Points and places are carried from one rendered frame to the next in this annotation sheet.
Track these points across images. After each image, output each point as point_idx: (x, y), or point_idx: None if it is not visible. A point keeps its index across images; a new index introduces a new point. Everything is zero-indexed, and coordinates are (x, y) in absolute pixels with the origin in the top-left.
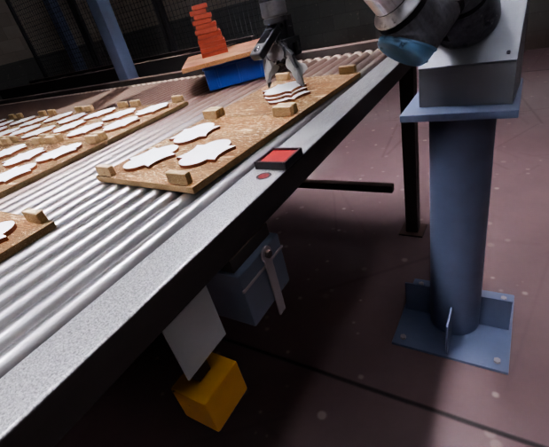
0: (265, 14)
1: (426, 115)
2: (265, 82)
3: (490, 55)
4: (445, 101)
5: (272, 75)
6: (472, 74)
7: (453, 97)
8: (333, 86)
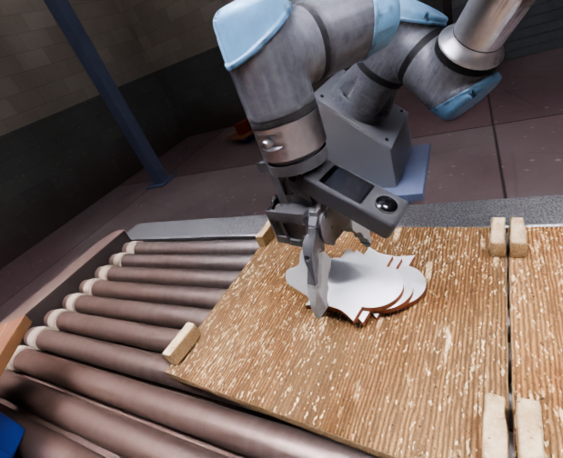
0: (320, 138)
1: (425, 179)
2: (70, 443)
3: (399, 116)
4: (401, 169)
5: (33, 433)
6: (402, 135)
7: (402, 162)
8: (341, 233)
